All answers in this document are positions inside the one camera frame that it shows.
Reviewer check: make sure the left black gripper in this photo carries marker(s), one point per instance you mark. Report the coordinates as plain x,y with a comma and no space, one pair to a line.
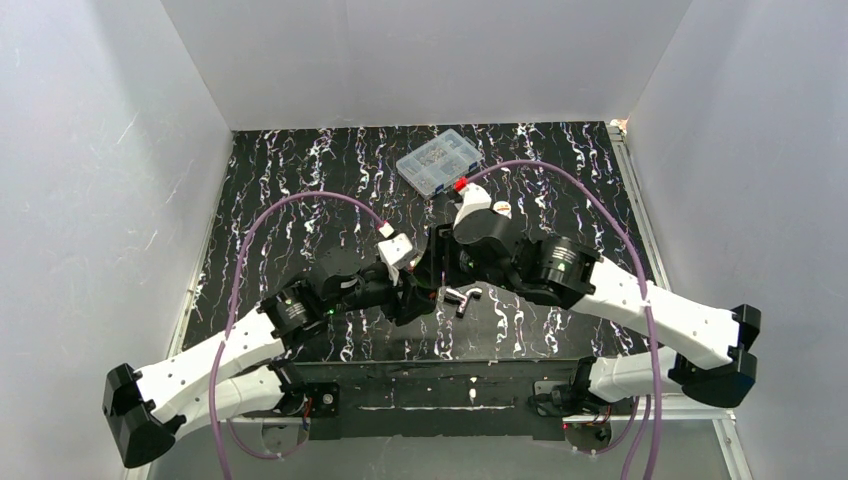
411,298

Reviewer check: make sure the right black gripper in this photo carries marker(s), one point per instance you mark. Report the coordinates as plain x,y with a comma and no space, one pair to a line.
440,258

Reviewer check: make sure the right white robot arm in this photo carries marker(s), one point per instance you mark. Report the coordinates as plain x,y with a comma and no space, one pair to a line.
703,352

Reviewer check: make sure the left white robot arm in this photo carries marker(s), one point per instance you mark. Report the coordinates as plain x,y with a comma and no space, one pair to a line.
247,369

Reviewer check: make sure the chrome faucet tap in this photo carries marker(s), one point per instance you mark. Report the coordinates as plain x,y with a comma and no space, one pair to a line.
461,299

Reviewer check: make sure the orange white pill bottle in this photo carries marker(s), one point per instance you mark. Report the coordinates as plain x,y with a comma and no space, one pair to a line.
503,208

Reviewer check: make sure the clear plastic organizer box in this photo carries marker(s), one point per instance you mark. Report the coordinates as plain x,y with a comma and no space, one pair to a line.
439,163

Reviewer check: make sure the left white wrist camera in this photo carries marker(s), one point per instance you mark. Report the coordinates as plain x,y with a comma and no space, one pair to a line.
396,251

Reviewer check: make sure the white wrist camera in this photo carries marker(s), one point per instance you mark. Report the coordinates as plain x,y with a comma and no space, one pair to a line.
396,251
473,198

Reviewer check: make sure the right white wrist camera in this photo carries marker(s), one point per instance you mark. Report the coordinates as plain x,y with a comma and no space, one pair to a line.
473,198

